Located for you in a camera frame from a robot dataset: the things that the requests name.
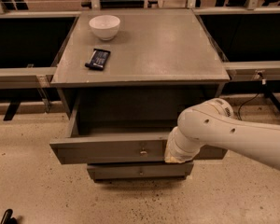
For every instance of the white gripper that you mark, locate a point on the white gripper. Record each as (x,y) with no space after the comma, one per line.
(174,148)

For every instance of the grey top drawer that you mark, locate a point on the grey top drawer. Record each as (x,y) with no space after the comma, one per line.
(117,126)

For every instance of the grey drawer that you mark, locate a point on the grey drawer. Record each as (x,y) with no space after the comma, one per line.
(117,126)
(139,170)

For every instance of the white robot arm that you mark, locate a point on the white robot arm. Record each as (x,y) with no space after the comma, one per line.
(212,123)

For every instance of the grey bottom drawer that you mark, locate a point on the grey bottom drawer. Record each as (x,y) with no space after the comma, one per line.
(139,170)

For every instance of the grey drawer cabinet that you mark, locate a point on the grey drawer cabinet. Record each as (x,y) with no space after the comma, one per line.
(155,49)

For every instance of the dark blue snack bar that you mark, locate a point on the dark blue snack bar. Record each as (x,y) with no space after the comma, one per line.
(98,59)

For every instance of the white ceramic bowl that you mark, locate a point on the white ceramic bowl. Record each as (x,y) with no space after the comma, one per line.
(105,27)

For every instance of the black object bottom left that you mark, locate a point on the black object bottom left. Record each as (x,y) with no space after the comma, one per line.
(7,218)

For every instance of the grey right rail beam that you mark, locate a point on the grey right rail beam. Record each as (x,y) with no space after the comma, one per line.
(252,71)

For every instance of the grey rail beam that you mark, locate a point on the grey rail beam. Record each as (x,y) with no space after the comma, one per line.
(252,71)
(26,78)

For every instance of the grey left rail beam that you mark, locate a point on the grey left rail beam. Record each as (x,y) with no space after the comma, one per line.
(26,78)

